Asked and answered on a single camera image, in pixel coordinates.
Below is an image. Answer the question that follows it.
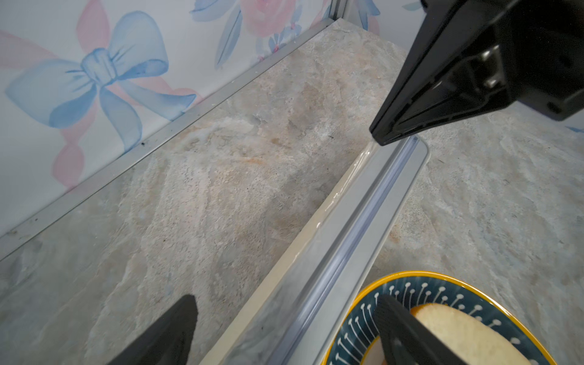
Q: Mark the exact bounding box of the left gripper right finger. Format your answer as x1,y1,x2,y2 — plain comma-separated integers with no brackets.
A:
374,294,465,365

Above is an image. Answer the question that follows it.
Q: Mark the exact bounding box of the cream plastic wrap dispenser box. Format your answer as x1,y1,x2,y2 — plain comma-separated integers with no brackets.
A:
203,135,430,364

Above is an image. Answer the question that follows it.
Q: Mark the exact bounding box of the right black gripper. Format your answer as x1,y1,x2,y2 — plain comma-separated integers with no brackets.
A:
370,1,583,145

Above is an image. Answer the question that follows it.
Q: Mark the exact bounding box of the dark blue yellow-rimmed plate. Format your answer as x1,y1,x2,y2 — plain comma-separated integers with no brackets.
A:
322,271,556,364

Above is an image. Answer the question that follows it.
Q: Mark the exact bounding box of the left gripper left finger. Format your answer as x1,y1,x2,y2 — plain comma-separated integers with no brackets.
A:
110,294,199,364

